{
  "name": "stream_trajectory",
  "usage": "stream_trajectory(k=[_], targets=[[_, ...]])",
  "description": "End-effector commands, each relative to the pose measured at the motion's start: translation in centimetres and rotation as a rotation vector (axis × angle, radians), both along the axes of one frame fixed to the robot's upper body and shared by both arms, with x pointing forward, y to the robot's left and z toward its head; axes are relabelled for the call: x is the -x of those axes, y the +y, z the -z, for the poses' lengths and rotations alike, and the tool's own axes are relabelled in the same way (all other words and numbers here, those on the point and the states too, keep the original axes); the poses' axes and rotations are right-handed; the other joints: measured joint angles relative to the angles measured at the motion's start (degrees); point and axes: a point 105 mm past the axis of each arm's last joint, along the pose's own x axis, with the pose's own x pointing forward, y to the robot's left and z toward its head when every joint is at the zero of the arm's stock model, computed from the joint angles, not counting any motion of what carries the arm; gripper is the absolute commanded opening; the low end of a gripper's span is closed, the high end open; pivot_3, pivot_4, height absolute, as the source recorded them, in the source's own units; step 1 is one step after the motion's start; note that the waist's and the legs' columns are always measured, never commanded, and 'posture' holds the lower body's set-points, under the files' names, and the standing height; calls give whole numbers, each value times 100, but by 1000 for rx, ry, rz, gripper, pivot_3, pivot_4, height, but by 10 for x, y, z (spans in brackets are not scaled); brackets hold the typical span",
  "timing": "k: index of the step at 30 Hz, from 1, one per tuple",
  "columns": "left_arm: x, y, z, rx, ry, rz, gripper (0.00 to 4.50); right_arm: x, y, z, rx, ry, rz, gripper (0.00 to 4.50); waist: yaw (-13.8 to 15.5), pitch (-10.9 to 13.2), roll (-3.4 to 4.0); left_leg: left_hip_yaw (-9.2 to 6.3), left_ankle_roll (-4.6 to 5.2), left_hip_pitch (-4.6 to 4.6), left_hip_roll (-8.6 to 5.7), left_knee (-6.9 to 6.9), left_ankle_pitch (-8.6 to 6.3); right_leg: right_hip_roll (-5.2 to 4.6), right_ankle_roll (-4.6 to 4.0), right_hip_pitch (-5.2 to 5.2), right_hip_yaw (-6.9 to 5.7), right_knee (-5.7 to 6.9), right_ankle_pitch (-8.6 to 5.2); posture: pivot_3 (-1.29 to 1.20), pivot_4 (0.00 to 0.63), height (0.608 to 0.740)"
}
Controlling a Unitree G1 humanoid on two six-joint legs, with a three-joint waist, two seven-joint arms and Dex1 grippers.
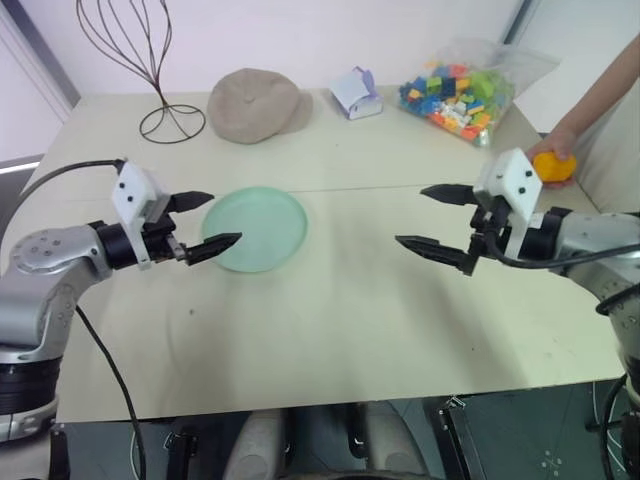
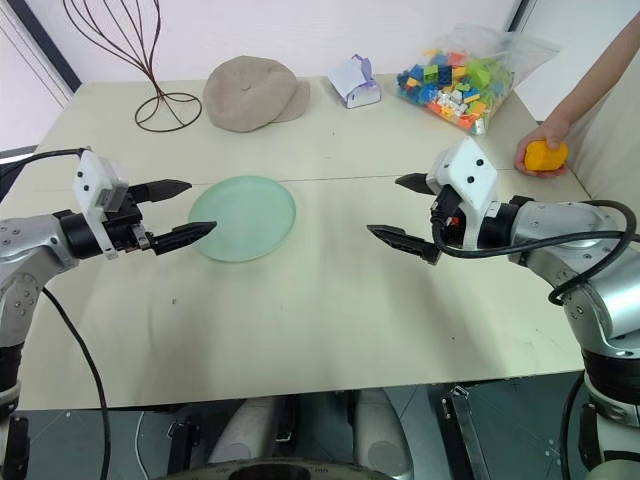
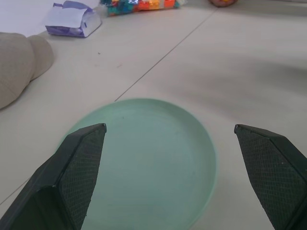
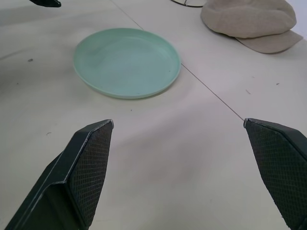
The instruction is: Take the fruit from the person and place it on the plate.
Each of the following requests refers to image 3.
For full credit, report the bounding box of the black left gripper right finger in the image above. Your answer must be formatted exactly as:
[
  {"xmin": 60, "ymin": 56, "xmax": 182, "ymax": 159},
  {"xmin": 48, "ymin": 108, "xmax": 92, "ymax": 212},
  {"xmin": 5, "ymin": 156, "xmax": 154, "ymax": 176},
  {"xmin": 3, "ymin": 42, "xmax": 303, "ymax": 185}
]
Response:
[{"xmin": 234, "ymin": 124, "xmax": 307, "ymax": 230}]

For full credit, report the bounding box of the purple white tissue pack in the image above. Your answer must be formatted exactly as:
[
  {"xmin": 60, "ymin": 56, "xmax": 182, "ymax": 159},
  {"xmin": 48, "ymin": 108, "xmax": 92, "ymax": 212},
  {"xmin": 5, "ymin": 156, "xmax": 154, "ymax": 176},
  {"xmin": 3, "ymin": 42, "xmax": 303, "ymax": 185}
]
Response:
[{"xmin": 45, "ymin": 0, "xmax": 103, "ymax": 38}]

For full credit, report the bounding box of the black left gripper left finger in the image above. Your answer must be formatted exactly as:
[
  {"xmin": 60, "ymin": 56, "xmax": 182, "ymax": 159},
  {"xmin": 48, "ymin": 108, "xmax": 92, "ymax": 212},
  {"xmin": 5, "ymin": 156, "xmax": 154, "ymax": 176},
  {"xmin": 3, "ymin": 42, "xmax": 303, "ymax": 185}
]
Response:
[{"xmin": 0, "ymin": 123, "xmax": 107, "ymax": 230}]

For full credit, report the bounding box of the beige cap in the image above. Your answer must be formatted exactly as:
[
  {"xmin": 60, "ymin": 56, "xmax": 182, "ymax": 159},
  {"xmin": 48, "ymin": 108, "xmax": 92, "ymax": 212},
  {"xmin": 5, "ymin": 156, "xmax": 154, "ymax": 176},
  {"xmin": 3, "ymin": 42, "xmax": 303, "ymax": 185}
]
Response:
[{"xmin": 0, "ymin": 32, "xmax": 54, "ymax": 110}]

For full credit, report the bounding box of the mint green round plate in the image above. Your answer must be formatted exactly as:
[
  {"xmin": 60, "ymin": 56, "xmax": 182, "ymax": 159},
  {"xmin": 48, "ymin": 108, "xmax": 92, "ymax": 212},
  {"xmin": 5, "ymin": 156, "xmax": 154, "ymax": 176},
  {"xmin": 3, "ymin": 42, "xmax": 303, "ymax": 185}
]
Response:
[{"xmin": 55, "ymin": 97, "xmax": 219, "ymax": 230}]

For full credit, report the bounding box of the bag of colourful building blocks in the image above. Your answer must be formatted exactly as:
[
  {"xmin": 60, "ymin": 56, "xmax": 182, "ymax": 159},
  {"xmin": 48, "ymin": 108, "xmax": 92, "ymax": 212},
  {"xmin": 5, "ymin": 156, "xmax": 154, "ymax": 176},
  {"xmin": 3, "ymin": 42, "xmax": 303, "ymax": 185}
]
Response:
[{"xmin": 99, "ymin": 0, "xmax": 189, "ymax": 18}]

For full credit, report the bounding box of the orange round object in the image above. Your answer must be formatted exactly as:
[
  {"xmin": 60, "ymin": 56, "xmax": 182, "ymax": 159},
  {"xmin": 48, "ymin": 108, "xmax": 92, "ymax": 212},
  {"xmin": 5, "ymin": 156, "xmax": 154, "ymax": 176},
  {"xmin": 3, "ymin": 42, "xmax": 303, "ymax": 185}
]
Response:
[{"xmin": 207, "ymin": 0, "xmax": 238, "ymax": 8}]

